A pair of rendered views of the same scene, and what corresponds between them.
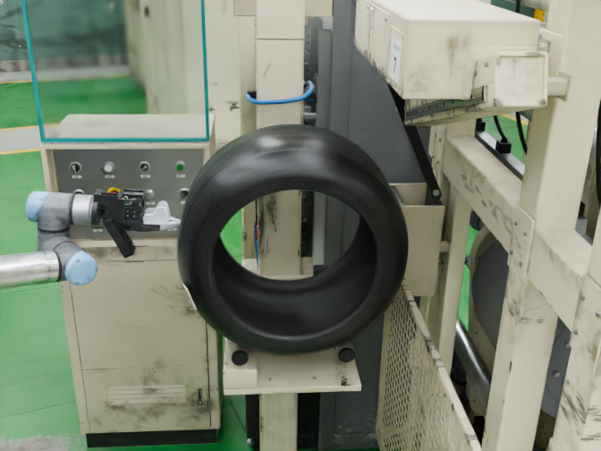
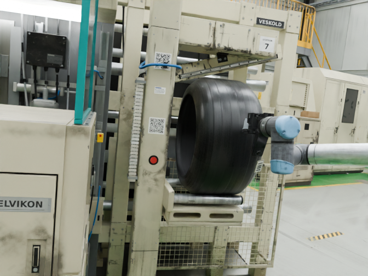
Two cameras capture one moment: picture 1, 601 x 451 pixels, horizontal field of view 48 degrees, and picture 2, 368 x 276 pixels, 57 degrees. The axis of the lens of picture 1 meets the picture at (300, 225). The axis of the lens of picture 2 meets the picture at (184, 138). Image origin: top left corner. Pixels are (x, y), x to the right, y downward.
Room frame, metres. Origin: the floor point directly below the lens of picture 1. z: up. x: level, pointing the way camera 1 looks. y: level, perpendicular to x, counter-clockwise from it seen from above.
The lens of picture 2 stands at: (2.04, 1.67, 1.35)
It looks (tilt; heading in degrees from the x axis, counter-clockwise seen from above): 7 degrees down; 261
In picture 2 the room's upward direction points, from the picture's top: 6 degrees clockwise
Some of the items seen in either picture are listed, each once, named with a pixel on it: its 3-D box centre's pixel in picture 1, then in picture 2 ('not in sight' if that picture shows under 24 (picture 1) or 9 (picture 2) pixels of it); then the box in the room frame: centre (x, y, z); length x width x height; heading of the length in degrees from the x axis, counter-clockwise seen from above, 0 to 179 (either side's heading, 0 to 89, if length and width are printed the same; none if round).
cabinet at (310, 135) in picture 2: not in sight; (289, 149); (-0.89, -4.14, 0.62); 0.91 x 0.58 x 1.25; 23
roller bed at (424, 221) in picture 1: (408, 239); not in sight; (1.92, -0.34, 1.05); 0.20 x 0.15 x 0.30; 5
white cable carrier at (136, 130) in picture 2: not in sight; (136, 130); (2.01, 0.10, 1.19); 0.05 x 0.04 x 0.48; 95
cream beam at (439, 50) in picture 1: (428, 37); (220, 40); (1.57, -0.28, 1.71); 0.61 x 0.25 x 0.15; 5
